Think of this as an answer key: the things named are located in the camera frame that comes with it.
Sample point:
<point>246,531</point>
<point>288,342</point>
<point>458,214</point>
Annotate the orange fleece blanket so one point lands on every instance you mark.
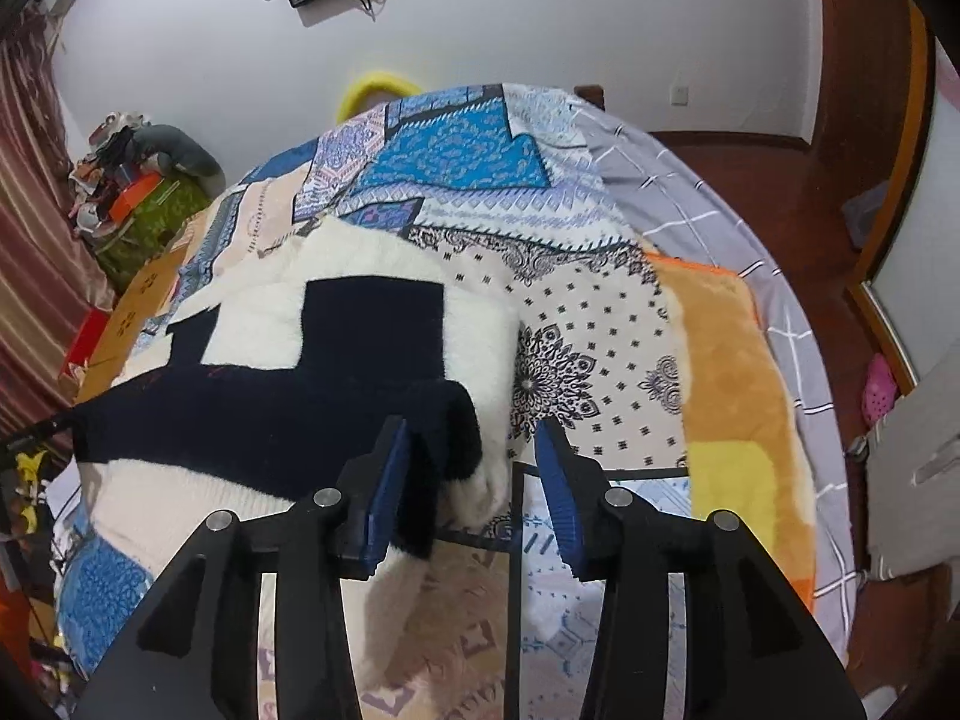
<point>720,375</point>

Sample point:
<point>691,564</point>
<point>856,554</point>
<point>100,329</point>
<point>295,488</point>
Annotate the grey plush toy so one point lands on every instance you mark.
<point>180,150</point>

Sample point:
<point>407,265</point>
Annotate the white wall socket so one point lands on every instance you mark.
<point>679,94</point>

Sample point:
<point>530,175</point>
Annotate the blue patchwork print blanket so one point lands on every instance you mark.
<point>585,330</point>

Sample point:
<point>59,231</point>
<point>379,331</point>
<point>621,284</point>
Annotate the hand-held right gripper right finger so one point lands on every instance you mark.
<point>559,510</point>

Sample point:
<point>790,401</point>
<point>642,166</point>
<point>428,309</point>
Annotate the orange box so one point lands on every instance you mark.
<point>139,195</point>

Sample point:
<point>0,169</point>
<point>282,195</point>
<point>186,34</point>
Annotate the yellow foam arch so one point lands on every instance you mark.
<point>375,84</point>

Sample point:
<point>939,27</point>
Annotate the pink slipper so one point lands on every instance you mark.
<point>877,390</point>

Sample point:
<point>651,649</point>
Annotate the white board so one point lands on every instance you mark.
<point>915,480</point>

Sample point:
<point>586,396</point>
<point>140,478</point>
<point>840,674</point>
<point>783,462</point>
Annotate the black and white striped sweater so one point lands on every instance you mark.
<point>247,420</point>

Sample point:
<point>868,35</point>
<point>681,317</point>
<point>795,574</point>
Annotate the grey checked bedsheet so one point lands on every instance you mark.
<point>675,180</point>

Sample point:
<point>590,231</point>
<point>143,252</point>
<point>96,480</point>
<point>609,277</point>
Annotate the red box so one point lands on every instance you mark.
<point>86,341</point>

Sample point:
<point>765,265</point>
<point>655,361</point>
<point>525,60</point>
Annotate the brown striped curtain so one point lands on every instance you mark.
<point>37,202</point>

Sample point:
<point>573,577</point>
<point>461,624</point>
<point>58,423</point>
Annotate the pile of cluttered things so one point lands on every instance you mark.
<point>101,165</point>

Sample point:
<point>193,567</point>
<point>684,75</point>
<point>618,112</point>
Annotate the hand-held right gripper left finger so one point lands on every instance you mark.
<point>386,495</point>

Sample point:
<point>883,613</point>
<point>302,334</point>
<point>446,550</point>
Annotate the wooden wardrobe with white door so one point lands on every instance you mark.
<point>892,202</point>

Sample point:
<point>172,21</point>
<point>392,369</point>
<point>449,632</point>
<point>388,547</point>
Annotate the bamboo lap table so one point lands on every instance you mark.
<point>142,300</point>

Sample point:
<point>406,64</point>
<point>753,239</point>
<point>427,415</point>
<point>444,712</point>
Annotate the green fabric storage bin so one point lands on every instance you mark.
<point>157,217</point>

